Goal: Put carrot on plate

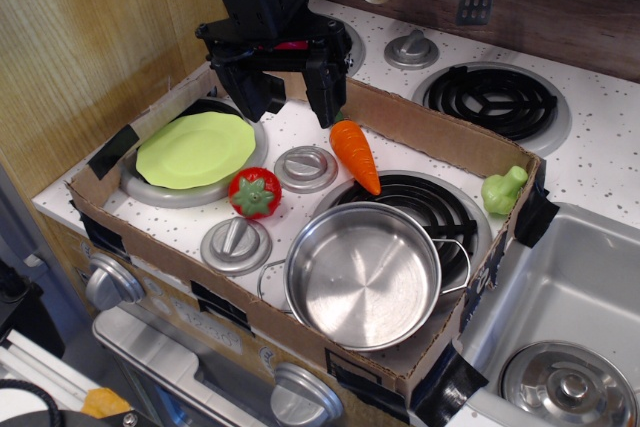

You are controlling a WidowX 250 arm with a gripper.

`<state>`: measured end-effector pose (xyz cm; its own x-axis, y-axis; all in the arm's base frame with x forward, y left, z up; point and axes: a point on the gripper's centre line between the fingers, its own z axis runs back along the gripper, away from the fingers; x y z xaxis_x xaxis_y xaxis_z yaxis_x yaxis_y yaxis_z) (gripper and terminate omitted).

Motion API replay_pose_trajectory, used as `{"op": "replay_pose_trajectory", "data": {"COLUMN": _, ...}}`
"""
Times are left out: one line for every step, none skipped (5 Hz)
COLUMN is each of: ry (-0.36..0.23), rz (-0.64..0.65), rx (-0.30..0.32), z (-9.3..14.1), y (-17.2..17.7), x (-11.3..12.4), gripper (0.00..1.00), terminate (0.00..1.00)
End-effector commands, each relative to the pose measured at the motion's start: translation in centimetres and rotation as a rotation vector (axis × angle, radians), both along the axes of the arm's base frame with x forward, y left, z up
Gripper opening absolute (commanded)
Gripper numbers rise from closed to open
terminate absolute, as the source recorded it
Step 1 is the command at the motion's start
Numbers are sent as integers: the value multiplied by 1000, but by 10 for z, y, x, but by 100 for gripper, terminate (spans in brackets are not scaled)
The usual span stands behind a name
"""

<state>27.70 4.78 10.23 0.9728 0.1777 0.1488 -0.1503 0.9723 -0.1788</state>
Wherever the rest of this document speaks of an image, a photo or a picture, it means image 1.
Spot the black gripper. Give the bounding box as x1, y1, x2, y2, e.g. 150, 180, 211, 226
196, 0, 352, 129

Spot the orange toy carrot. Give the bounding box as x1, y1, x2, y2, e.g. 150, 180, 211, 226
330, 120, 382, 195

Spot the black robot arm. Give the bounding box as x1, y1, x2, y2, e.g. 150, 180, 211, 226
195, 0, 352, 128

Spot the light green plate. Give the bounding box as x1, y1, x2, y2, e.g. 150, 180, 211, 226
135, 112, 256, 190

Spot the red toy cup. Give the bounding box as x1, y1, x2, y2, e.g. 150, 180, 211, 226
274, 40, 309, 51

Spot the black burner coil rear left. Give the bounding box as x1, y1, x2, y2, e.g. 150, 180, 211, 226
345, 23, 366, 77

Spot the black burner coil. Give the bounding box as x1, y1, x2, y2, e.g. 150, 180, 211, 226
327, 171, 484, 287
416, 65, 559, 141
345, 23, 366, 77

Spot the grey stove knob centre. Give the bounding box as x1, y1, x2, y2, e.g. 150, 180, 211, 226
274, 146, 338, 193

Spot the grey stove knob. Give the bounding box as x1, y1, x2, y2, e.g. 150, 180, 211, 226
200, 217, 272, 276
384, 29, 439, 70
274, 146, 338, 193

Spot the red toy tomato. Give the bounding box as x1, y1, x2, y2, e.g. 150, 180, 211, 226
228, 167, 282, 219

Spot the grey stove knob rear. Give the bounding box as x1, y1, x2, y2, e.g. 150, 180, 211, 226
384, 29, 439, 70

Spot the grey stove knob front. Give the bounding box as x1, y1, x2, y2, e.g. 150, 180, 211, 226
200, 217, 272, 276

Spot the black burner coil front right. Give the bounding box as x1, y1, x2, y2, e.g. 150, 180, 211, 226
327, 171, 484, 287

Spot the stainless steel pot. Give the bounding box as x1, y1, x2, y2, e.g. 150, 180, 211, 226
280, 202, 469, 352

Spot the black burner coil rear right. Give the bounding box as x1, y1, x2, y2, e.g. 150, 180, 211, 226
416, 65, 559, 141

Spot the green toy broccoli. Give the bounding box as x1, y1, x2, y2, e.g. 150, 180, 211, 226
481, 166, 528, 215

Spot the silver oven dial left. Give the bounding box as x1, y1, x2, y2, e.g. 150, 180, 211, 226
85, 253, 145, 311

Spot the silver oven dial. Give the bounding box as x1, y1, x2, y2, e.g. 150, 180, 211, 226
270, 362, 344, 427
85, 253, 145, 311

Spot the brown cardboard fence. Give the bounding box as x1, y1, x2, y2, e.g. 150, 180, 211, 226
68, 64, 547, 416

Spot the silver oven dial right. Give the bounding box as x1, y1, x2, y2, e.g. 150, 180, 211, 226
270, 362, 344, 427

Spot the grey metal sink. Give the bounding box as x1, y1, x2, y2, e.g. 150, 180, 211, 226
452, 204, 639, 426

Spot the silver pot lid in sink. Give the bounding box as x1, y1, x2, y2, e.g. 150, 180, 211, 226
499, 341, 639, 426

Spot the silver oven door handle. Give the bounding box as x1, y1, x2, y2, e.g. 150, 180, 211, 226
93, 307, 263, 426

